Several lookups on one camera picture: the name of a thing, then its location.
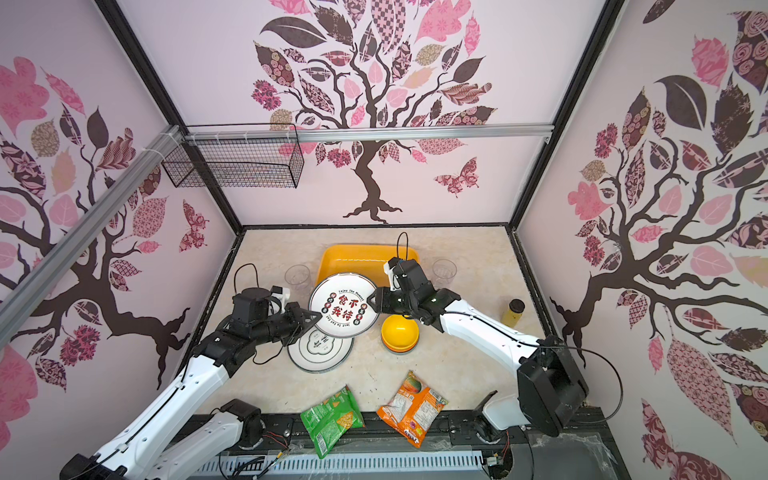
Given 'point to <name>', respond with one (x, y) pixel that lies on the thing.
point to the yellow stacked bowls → (399, 334)
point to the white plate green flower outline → (317, 352)
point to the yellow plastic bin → (362, 259)
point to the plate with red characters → (342, 300)
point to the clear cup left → (297, 276)
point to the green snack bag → (329, 420)
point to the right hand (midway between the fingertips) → (372, 296)
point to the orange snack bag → (412, 409)
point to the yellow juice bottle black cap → (515, 311)
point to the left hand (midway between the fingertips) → (324, 321)
